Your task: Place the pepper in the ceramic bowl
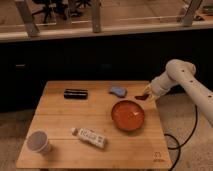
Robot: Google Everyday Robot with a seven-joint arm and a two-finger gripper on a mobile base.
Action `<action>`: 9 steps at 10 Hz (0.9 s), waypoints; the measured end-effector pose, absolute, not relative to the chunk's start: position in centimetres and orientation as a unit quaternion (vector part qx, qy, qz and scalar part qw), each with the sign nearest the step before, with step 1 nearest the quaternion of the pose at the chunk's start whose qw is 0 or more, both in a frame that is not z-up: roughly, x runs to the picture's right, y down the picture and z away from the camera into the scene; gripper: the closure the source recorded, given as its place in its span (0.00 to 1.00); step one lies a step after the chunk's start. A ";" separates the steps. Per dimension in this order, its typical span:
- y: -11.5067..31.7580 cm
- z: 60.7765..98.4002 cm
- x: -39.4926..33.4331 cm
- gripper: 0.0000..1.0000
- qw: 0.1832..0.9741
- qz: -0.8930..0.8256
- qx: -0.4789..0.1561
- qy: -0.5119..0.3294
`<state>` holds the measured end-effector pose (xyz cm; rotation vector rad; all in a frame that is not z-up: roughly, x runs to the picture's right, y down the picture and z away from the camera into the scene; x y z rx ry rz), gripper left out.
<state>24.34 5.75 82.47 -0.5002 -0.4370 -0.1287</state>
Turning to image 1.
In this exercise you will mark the dark red pepper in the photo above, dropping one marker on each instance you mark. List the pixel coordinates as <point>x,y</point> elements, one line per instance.
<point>142,97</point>

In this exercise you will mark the orange ceramic bowl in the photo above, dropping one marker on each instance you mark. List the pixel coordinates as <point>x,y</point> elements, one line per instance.
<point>127,115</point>

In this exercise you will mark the blue cloth piece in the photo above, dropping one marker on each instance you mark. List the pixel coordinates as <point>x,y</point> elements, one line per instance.
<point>118,91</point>

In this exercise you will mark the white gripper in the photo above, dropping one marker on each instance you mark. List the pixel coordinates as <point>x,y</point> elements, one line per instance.
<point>156,88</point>

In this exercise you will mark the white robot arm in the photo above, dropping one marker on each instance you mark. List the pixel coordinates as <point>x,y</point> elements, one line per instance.
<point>179,72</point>

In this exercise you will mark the white paper cup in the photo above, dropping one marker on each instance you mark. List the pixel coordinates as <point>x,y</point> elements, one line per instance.
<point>38,142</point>

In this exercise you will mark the black office chair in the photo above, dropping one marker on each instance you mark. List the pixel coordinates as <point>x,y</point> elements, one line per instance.
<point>60,8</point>

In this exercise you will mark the black rectangular box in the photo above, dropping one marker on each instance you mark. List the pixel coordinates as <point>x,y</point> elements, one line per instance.
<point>75,94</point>

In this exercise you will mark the middle metal railing post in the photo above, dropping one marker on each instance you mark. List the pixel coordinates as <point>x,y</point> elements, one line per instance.
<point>95,12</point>

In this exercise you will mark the left metal railing post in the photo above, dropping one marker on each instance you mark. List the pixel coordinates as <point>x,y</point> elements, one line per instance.
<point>27,18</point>

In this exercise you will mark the right metal railing post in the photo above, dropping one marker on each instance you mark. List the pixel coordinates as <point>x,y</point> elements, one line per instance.
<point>187,20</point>

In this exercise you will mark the white tube bottle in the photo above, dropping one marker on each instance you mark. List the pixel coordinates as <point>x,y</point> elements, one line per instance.
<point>89,136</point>

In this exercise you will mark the metal railing post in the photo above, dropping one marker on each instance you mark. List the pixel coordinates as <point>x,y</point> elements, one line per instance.
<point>187,20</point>
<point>27,18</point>
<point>95,12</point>

